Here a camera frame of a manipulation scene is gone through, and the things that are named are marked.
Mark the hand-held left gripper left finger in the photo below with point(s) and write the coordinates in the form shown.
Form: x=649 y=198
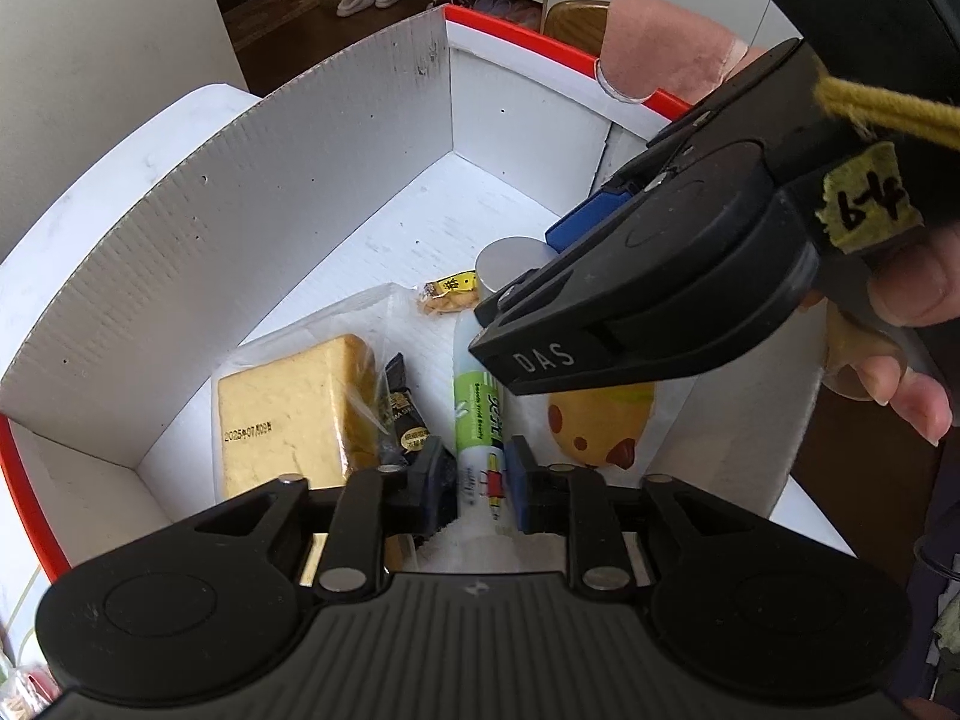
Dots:
x=429 y=480

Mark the black snack packet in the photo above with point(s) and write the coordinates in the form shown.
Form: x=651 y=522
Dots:
x=401 y=420

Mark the white and green tube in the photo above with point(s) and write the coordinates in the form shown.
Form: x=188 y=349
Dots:
x=474 y=405

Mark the row of assorted house shoes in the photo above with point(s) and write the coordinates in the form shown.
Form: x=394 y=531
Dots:
x=480 y=7

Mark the person's right hand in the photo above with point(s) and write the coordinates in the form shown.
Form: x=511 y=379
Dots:
x=911 y=285

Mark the yellow plush toy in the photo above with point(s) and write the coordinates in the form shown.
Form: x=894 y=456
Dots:
x=592 y=420

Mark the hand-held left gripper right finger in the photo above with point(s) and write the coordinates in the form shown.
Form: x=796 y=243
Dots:
x=523 y=487

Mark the red cardboard box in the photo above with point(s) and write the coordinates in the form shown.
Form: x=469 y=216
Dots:
x=225 y=202

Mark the patterned floor rug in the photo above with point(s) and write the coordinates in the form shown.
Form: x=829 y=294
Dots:
x=285 y=7

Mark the pink towel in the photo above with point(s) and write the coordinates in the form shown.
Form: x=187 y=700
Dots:
x=660 y=37

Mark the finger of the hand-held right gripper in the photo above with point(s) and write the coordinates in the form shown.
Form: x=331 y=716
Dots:
x=525 y=296
x=585 y=217

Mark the bagged bread slice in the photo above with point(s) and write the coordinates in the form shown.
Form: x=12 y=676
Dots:
x=285 y=420

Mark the small yellow snack packet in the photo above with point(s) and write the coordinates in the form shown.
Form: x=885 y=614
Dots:
x=448 y=296

